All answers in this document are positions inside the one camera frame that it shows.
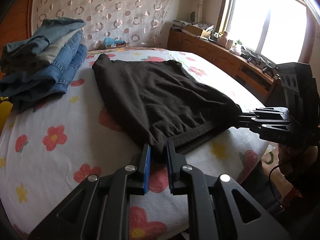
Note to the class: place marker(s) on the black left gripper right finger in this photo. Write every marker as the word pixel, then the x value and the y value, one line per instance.
pixel 179 180

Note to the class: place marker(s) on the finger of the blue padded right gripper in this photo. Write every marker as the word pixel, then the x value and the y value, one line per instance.
pixel 268 112

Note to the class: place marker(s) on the yellow pillow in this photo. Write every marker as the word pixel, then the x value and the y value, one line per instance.
pixel 5 109

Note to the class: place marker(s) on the pink bottle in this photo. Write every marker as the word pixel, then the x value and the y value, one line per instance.
pixel 222 40

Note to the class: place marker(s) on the sheer circle pattern curtain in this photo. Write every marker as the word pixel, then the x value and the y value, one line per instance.
pixel 140 23

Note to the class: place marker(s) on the black tools on cabinet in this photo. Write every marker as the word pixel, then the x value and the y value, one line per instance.
pixel 258 60

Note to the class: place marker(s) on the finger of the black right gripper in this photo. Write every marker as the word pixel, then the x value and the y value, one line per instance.
pixel 262 126

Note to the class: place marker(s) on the blue item on small box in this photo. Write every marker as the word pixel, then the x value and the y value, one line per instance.
pixel 110 43

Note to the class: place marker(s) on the bright window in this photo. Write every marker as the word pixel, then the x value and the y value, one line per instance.
pixel 281 30

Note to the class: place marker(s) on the cardboard box on cabinet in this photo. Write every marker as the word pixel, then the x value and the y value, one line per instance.
pixel 197 31

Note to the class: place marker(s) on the black pants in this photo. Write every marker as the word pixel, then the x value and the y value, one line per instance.
pixel 156 102

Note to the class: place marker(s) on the white strawberry flower bed sheet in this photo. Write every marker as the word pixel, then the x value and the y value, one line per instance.
pixel 48 150

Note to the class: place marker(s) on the stack of folded blue jeans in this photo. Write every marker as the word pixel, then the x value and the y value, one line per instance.
pixel 43 65

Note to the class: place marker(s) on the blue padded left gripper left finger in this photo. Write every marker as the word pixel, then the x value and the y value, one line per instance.
pixel 144 168

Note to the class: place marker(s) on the long wooden cabinet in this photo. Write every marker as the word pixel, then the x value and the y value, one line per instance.
pixel 259 83

